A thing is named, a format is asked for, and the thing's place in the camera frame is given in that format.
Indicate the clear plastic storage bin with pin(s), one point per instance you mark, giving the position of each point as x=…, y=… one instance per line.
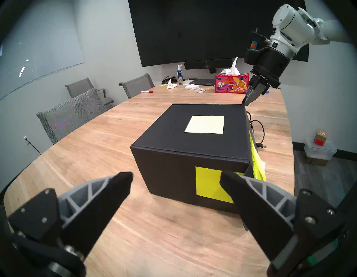
x=320, y=152

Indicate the crumpled white tissue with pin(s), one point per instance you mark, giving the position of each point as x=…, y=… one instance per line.
x=187, y=82
x=171, y=84

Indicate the wall-mounted glass whiteboard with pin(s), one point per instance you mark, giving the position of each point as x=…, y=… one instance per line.
x=41, y=50

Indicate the colourful floral tissue box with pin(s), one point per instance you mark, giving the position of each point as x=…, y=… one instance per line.
x=231, y=83

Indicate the large black wall screen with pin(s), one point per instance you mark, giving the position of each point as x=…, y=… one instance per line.
x=195, y=28

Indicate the small brown cardboard box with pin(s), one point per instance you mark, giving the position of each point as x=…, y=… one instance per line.
x=320, y=137

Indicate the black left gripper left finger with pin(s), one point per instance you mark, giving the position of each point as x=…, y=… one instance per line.
x=92, y=206

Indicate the flat brown cardboard box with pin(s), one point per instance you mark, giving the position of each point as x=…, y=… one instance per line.
x=316, y=161

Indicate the red capped whiteboard marker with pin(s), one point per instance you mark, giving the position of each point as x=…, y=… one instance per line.
x=146, y=91

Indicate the grey office chair with armrests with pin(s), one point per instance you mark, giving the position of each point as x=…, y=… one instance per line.
x=83, y=88

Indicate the black cardboard box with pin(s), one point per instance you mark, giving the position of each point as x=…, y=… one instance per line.
x=167, y=162

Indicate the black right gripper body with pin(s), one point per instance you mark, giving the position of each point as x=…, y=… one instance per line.
x=272, y=65

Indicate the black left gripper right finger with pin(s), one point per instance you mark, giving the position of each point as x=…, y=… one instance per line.
x=265, y=212

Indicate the whiteboard cleaner spray bottle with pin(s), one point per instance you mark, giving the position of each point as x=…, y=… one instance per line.
x=180, y=76

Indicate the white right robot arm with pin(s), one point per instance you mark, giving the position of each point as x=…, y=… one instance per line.
x=295, y=28

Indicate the black keyboard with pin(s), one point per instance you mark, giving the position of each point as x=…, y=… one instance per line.
x=203, y=82

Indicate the grey ribbed mesh chair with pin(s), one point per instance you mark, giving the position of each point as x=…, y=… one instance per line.
x=72, y=117

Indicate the white sticky note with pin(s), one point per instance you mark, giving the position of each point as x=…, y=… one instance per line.
x=205, y=124

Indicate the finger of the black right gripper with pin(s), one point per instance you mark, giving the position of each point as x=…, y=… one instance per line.
x=255, y=93
x=251, y=82

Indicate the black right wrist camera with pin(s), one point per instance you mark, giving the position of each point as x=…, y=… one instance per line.
x=253, y=55

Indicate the black video conference bar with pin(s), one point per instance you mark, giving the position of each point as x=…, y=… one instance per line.
x=206, y=64

